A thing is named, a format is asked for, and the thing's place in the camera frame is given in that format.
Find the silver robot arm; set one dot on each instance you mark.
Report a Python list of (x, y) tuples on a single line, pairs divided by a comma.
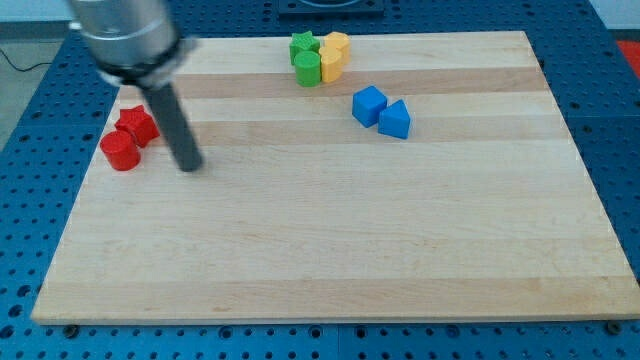
[(133, 42)]

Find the blue cube block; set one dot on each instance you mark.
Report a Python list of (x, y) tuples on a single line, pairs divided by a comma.
[(367, 104)]

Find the green star block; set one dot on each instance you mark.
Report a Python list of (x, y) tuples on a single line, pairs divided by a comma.
[(300, 42)]

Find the red star block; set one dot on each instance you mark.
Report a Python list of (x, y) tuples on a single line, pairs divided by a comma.
[(139, 124)]

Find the wooden board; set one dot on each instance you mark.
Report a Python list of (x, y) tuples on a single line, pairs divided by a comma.
[(485, 213)]

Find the blue triangular prism block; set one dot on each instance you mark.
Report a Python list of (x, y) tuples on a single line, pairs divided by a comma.
[(395, 120)]

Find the green cylinder block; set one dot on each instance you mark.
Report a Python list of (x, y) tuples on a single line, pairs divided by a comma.
[(307, 66)]

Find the yellow heart block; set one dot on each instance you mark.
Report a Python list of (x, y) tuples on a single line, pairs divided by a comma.
[(331, 64)]

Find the yellow hexagon block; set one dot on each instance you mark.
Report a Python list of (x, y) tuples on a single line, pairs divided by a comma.
[(341, 42)]

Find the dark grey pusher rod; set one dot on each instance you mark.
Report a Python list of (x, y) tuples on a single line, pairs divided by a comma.
[(173, 125)]

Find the red cylinder block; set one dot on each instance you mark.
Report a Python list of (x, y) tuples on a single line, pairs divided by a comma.
[(120, 150)]

